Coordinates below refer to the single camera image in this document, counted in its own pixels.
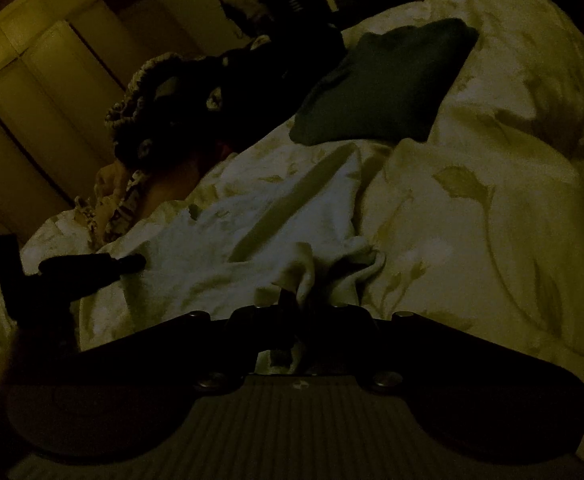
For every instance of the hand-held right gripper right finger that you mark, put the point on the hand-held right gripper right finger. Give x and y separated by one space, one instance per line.
329 325

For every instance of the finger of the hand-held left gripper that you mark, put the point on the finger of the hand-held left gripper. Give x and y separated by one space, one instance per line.
92 266

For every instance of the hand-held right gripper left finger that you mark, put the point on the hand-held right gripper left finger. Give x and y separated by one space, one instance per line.
272 325

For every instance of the light blue cloth garment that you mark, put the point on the light blue cloth garment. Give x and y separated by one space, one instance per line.
282 240

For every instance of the pile of dark clothes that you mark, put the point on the pile of dark clothes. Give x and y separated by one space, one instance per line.
212 95

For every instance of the yellow patterned cloth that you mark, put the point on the yellow patterned cloth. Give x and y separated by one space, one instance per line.
114 200

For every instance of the brownish pink cloth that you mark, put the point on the brownish pink cloth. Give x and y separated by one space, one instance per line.
172 185

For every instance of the beige panelled headboard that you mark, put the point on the beige panelled headboard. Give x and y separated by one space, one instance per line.
32 110

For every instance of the floral bed blanket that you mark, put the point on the floral bed blanket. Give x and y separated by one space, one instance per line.
472 240

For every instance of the dark green folded garment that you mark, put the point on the dark green folded garment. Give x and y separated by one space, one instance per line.
387 85

